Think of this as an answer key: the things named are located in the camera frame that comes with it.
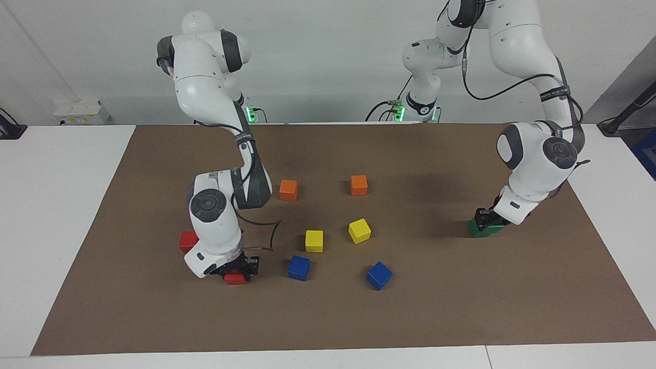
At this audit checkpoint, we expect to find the blue wooden cube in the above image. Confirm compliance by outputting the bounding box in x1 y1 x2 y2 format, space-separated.
366 261 393 291
287 255 311 282

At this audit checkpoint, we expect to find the brown table mat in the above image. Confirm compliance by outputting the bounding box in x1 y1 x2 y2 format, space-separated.
31 123 656 356

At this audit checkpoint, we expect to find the black pole stand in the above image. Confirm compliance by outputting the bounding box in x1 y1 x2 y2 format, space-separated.
597 82 656 137

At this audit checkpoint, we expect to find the blue crate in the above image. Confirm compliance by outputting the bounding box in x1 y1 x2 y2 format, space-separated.
631 128 656 181

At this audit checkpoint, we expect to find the white power socket box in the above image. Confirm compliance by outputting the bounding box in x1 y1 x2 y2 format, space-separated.
54 100 111 126

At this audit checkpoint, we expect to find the black clamp base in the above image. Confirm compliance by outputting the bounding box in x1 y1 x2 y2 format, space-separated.
0 108 27 140

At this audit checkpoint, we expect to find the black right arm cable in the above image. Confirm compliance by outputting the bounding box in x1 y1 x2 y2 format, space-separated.
192 118 281 252

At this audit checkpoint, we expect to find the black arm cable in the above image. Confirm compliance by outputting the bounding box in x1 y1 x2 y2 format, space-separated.
438 0 591 198
192 118 281 252

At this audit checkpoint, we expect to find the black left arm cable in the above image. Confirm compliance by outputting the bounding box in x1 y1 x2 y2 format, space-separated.
438 0 591 198

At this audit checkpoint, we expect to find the black base cable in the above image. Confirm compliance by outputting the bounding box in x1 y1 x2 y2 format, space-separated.
365 76 412 122

